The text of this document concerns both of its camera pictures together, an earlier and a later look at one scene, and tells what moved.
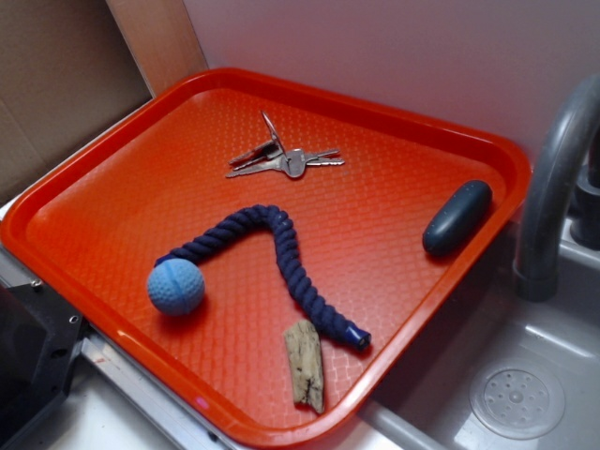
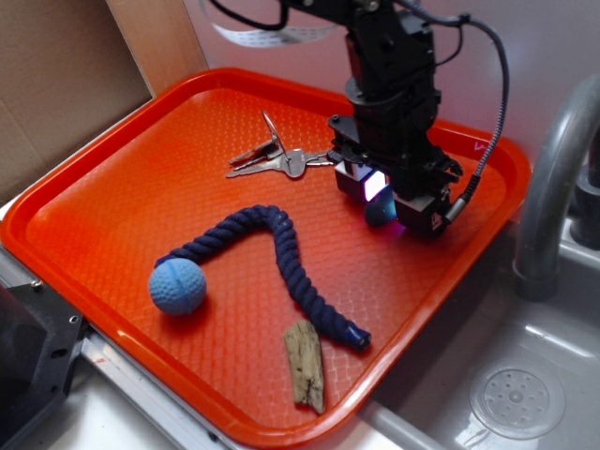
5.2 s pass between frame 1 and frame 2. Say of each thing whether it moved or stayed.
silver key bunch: stayed
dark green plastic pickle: moved
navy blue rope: stayed
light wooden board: stayed
